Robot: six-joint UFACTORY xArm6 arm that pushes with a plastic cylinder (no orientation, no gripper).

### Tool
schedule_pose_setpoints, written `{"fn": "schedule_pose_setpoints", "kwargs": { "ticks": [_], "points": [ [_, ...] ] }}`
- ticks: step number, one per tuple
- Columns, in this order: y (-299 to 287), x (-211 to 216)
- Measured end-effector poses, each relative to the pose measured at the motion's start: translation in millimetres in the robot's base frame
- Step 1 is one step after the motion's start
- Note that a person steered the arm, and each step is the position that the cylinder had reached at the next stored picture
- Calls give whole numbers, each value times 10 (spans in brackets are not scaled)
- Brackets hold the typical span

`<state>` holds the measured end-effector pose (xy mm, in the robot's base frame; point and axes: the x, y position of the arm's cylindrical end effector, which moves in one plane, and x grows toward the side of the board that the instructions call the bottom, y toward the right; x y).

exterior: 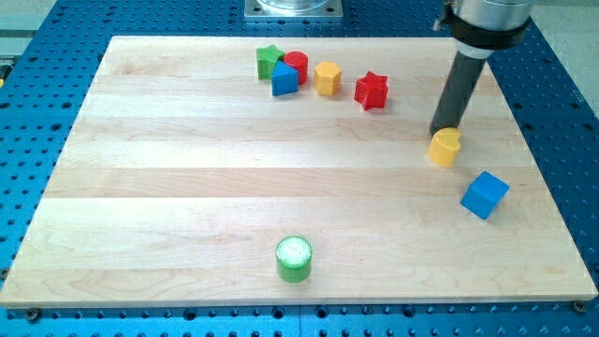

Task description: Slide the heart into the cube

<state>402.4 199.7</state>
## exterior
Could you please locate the blue triangle block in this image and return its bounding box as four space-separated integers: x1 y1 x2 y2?
270 61 299 96

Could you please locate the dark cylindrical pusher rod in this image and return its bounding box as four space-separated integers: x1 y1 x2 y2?
429 51 486 136

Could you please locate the yellow hexagon block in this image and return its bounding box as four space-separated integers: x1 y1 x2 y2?
314 61 342 96

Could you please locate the green star block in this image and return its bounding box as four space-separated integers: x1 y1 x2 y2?
256 45 285 80

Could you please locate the blue cube block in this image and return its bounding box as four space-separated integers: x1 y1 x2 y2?
460 171 509 220

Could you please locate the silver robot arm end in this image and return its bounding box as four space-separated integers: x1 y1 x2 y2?
432 0 533 60

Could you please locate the green cylinder block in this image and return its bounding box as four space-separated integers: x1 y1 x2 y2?
275 235 313 284

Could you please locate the red cylinder block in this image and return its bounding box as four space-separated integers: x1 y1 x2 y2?
283 51 309 85

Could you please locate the light wooden board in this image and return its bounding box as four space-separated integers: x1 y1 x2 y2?
1 36 597 308

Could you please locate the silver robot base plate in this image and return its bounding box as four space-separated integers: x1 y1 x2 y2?
244 0 343 19

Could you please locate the red star block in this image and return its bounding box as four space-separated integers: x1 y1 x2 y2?
354 71 388 110

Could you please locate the blue perforated metal plate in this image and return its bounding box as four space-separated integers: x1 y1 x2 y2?
1 0 598 336

